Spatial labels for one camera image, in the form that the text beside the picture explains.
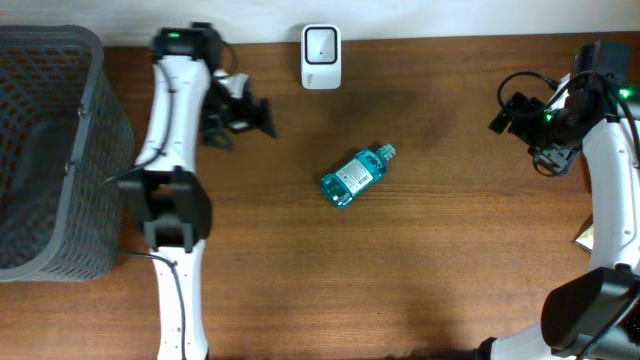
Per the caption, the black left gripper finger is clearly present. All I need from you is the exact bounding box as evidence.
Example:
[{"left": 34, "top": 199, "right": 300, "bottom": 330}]
[
  {"left": 202, "top": 128, "right": 234, "bottom": 151},
  {"left": 257, "top": 98, "right": 278, "bottom": 138}
]

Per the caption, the white barcode scanner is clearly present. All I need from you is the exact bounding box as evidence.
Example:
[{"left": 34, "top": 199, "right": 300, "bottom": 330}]
[{"left": 300, "top": 24, "right": 342, "bottom": 90}]

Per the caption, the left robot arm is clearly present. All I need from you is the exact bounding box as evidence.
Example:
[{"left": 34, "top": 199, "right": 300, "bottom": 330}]
[{"left": 116, "top": 22, "right": 277, "bottom": 360}]

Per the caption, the yellow snack bag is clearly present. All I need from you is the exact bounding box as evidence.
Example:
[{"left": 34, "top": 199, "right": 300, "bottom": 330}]
[{"left": 573, "top": 216, "right": 594, "bottom": 253}]

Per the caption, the grey plastic mesh basket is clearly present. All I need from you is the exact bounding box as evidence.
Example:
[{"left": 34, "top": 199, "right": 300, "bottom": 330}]
[{"left": 1, "top": 25, "right": 135, "bottom": 283}]

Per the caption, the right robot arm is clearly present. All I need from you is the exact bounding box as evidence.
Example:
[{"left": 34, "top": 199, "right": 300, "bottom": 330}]
[{"left": 474, "top": 41, "right": 639, "bottom": 360}]

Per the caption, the blue mouthwash bottle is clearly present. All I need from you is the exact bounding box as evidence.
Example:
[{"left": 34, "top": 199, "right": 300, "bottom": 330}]
[{"left": 320, "top": 144, "right": 396, "bottom": 208}]

